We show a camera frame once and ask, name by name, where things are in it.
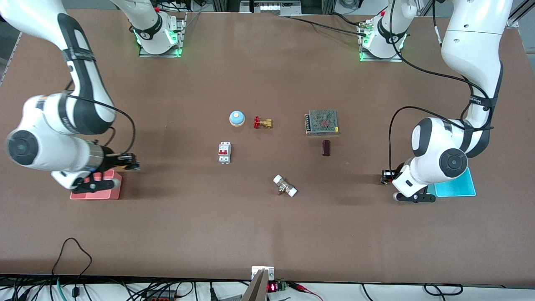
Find pink plastic bin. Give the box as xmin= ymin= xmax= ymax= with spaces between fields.
xmin=70 ymin=169 xmax=122 ymax=200

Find cyan plastic bin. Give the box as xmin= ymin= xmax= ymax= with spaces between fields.
xmin=427 ymin=167 xmax=477 ymax=198

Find metal mesh power supply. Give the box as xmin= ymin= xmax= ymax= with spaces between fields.
xmin=304 ymin=110 xmax=340 ymax=136

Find metal fitting white ends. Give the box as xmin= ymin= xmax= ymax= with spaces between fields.
xmin=273 ymin=175 xmax=298 ymax=198

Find red clip lead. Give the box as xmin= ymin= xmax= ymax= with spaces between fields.
xmin=288 ymin=283 xmax=323 ymax=301

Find black box orange connectors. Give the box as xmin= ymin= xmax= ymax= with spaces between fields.
xmin=142 ymin=290 xmax=178 ymax=301

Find white mounting plate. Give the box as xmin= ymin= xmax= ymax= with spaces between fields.
xmin=251 ymin=266 xmax=275 ymax=281

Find grey metal bar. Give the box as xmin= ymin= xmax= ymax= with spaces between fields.
xmin=242 ymin=269 xmax=269 ymax=301

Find grey background equipment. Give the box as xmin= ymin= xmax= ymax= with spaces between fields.
xmin=239 ymin=0 xmax=302 ymax=16

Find black looped cable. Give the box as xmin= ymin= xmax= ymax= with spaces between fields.
xmin=51 ymin=237 xmax=93 ymax=277

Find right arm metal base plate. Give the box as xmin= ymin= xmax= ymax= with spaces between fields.
xmin=139 ymin=12 xmax=185 ymax=58

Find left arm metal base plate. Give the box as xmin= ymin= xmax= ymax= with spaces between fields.
xmin=358 ymin=21 xmax=403 ymax=62

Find black coiled cable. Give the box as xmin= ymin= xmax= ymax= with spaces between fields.
xmin=423 ymin=283 xmax=464 ymax=296

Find black table cable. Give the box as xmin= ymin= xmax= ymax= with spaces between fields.
xmin=330 ymin=12 xmax=367 ymax=27
xmin=288 ymin=15 xmax=364 ymax=36

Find aluminium extrusion rail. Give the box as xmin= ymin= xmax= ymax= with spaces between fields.
xmin=507 ymin=0 xmax=535 ymax=28

